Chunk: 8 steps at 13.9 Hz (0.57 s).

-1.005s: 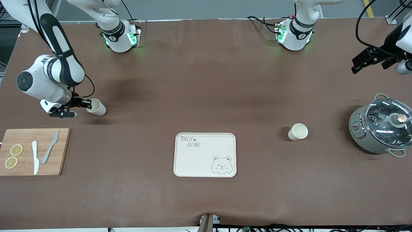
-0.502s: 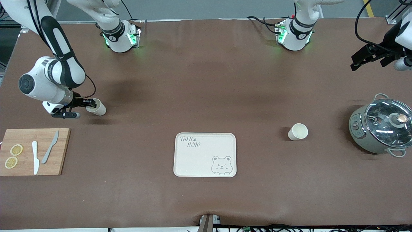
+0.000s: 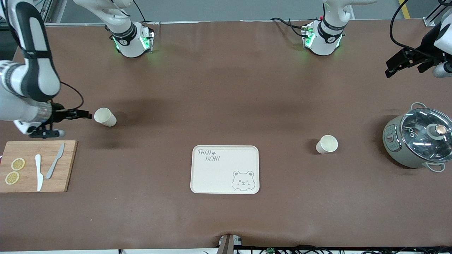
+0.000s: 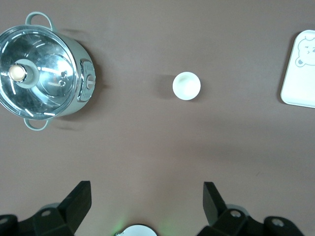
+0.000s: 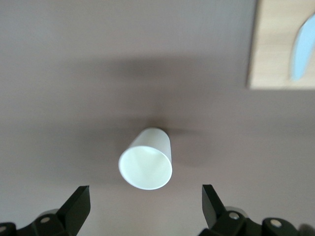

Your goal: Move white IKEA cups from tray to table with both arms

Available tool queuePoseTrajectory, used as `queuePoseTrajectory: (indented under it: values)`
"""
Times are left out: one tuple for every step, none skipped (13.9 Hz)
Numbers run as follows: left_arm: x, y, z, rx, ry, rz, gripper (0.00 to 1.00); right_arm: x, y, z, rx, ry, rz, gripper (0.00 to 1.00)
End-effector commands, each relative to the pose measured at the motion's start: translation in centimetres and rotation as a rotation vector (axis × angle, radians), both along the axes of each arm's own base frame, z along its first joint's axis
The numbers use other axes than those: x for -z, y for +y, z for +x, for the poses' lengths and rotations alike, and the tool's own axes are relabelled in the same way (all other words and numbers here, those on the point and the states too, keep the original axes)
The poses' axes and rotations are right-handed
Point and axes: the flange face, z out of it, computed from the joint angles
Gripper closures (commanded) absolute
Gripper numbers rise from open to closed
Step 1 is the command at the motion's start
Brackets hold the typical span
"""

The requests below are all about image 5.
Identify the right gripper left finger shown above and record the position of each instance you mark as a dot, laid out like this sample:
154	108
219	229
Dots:
71	214

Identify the wooden cutting board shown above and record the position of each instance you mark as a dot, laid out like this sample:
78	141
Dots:
270	49

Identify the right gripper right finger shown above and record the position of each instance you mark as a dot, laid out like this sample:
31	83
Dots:
214	214

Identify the grey plastic knife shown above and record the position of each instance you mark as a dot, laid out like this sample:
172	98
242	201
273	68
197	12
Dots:
301	54

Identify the brown table mat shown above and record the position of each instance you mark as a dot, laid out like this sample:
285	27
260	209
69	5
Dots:
73	73

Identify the white cup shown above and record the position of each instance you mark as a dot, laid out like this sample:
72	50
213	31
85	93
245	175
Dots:
147	169

